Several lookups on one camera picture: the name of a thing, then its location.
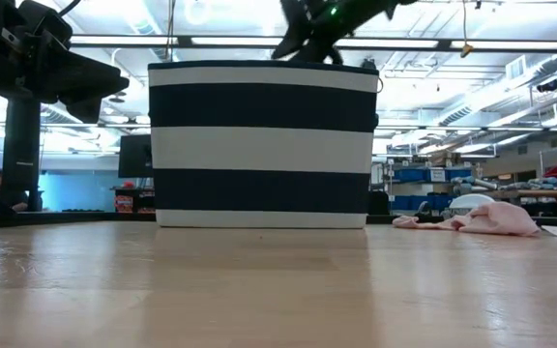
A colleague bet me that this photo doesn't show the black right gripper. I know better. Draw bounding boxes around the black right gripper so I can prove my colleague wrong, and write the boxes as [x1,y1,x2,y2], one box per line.
[271,0,357,65]

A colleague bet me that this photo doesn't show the light pink garment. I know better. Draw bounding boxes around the light pink garment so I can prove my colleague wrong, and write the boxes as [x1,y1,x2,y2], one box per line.
[392,200,542,238]

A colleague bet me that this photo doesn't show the black monitor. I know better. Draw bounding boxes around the black monitor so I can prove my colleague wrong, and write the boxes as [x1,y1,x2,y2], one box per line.
[117,133,155,180]

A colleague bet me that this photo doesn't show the navy white striped fabric basket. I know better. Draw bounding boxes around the navy white striped fabric basket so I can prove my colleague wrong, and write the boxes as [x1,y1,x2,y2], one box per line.
[146,58,385,230]

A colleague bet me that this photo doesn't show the person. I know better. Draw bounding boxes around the person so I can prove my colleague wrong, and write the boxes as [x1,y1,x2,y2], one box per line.
[0,169,32,214]

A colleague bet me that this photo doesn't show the yellow hanging connector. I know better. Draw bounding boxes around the yellow hanging connector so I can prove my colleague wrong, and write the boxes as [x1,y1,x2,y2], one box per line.
[459,0,474,59]

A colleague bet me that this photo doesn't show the metal shelving rack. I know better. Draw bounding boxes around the metal shelving rack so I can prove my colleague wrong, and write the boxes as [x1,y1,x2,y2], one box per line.
[383,157,478,214]

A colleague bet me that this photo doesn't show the blue storage bin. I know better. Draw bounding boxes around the blue storage bin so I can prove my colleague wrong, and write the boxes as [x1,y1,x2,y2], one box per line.
[393,168,428,184]
[389,194,454,212]
[444,168,473,182]

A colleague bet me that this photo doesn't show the wooden workbench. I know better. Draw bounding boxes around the wooden workbench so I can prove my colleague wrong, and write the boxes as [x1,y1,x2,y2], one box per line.
[481,188,557,200]

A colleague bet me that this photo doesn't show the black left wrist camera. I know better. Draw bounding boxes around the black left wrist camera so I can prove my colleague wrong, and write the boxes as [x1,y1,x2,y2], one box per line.
[16,0,74,47]

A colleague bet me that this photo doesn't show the thin hanging cable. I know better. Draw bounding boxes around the thin hanging cable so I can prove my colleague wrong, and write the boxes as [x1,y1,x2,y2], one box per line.
[164,0,178,62]

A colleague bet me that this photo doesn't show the black overhead frame beam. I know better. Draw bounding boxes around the black overhead frame beam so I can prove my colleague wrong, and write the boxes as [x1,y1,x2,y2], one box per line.
[70,33,557,54]

